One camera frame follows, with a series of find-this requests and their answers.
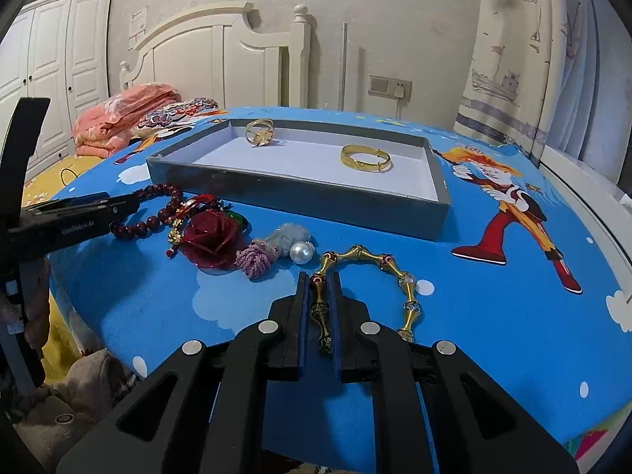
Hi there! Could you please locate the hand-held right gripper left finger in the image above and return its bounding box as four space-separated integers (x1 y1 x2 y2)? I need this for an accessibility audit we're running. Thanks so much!
56 271 312 474

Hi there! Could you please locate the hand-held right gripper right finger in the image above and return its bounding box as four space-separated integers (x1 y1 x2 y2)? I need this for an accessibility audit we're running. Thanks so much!
328 271 581 474

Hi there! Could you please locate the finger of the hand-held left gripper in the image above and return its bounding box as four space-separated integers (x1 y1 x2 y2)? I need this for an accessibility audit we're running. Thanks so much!
30 190 110 204
22 194 142 220

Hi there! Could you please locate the dark red bead bracelet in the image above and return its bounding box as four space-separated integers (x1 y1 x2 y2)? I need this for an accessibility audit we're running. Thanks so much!
109 182 184 240

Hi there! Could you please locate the gold charm with red cord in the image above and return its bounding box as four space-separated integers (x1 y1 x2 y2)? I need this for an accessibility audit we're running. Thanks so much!
165 194 224 260

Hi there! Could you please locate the white pearl pendant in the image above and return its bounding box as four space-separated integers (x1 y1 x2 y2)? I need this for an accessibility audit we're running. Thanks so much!
289 240 315 265

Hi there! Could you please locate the gold bamboo-link bracelet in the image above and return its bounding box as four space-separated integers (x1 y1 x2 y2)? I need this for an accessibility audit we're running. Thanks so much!
308 244 421 356

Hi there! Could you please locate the jade pendant with purple knot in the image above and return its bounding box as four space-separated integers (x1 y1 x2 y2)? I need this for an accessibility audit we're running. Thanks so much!
235 224 313 280

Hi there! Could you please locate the red rose ornament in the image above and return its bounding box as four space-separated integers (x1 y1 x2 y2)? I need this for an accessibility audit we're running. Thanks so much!
182 210 248 272

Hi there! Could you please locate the grey jewelry tray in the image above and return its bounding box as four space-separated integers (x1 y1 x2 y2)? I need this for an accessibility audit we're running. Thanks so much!
145 118 451 243

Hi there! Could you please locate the person's left hand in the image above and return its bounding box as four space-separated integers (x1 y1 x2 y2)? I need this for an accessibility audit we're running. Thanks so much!
24 259 53 356

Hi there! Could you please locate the yellow bed sheet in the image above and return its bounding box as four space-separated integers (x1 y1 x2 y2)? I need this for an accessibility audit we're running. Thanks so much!
20 150 122 391

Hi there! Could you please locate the folded pink blanket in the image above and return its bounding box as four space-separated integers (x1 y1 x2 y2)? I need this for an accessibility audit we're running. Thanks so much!
72 84 181 160

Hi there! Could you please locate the white wardrobe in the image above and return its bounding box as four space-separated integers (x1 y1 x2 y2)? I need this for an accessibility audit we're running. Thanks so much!
0 0 116 179

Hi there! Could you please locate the patterned pillow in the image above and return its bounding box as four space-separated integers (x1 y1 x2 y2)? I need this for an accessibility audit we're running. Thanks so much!
131 98 219 137

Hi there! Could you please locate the open gold bangle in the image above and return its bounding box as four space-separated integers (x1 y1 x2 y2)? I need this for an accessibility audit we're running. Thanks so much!
244 118 277 148

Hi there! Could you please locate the cream bed headboard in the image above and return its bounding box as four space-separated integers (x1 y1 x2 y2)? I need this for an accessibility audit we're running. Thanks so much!
119 2 312 109

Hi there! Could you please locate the plain gold bangle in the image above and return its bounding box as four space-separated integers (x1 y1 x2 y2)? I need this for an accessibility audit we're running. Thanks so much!
340 145 394 173

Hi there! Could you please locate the beige plush garment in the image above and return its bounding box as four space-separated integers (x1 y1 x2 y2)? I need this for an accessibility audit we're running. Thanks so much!
0 348 149 474

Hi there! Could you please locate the white pole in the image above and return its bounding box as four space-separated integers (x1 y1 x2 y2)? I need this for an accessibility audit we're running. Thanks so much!
340 22 348 107

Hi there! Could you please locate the white windowsill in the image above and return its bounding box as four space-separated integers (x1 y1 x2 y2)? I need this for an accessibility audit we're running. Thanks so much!
537 145 632 270

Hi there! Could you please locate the ship print curtain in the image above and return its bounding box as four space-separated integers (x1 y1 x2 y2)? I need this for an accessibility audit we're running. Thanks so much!
454 0 632 186

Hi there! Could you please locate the paper notice on wall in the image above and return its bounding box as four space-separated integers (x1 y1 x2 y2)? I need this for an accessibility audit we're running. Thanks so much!
127 6 149 51

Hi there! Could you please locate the wall switch panel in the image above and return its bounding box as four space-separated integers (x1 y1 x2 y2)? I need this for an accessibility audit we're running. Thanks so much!
369 74 414 98

